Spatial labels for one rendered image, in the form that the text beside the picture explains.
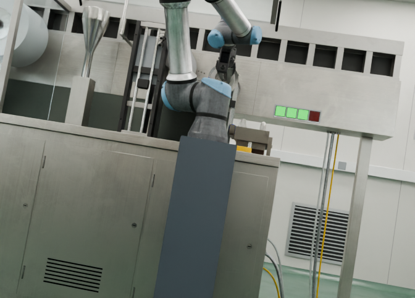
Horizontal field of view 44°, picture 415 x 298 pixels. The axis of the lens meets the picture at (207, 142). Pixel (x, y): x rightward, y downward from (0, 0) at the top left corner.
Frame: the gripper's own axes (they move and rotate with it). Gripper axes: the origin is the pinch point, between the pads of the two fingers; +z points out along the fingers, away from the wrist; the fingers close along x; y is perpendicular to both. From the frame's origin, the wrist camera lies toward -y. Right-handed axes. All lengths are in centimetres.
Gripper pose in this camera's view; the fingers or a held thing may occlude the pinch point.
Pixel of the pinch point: (225, 80)
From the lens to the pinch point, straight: 241.9
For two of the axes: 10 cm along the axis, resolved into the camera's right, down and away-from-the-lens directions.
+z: -0.3, 7.0, 7.2
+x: -9.8, -1.6, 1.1
